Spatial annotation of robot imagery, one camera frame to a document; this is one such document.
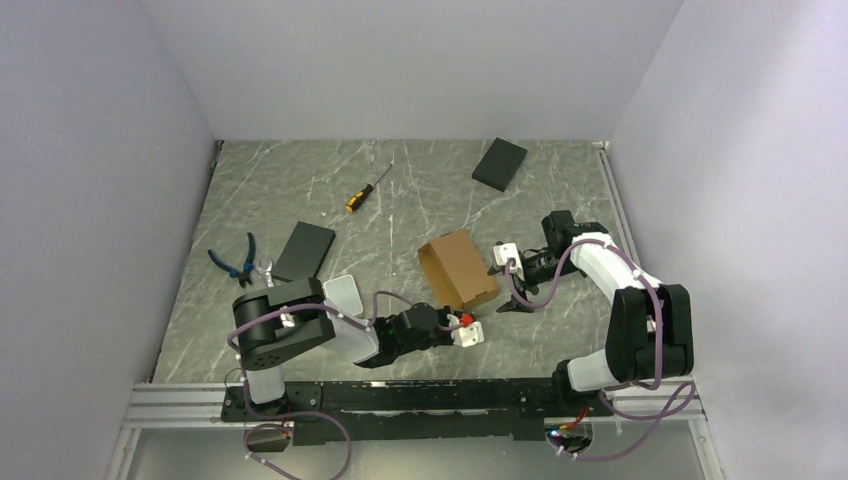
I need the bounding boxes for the brown cardboard box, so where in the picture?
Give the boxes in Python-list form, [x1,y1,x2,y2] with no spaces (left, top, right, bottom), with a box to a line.
[417,228,500,311]

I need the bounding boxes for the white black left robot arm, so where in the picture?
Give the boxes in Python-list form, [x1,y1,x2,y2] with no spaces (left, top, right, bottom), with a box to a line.
[227,278,482,420]

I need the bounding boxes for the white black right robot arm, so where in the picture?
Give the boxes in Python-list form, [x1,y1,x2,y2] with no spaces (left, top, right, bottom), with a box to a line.
[489,210,694,415]

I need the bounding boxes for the black box far right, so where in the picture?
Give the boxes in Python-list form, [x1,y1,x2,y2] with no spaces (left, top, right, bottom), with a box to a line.
[471,138,528,192]

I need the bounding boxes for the black box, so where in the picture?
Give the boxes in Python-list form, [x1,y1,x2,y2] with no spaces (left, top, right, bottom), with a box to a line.
[471,138,528,192]
[271,221,336,282]

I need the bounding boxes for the black box near left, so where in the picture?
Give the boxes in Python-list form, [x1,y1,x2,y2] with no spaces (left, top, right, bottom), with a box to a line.
[271,221,336,282]

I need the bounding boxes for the white plastic case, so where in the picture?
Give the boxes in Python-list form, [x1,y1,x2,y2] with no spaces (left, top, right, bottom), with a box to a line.
[323,274,364,317]

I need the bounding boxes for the yellow black screwdriver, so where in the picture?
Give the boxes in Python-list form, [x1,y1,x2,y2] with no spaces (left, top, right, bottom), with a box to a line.
[345,162,394,213]

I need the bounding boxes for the silver wrench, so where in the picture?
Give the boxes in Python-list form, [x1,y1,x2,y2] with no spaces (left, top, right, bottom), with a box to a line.
[254,260,275,288]

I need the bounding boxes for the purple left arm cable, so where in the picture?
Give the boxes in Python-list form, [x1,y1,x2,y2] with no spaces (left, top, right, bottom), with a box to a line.
[226,291,465,480]

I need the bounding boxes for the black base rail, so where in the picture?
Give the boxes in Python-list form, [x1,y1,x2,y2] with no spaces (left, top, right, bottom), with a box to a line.
[220,378,612,446]

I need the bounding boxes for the blue handled pliers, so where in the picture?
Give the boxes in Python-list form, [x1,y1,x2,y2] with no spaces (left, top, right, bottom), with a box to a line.
[207,231,258,289]

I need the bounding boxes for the aluminium frame rail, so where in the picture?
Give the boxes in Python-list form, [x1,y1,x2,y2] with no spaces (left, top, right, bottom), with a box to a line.
[104,383,226,479]

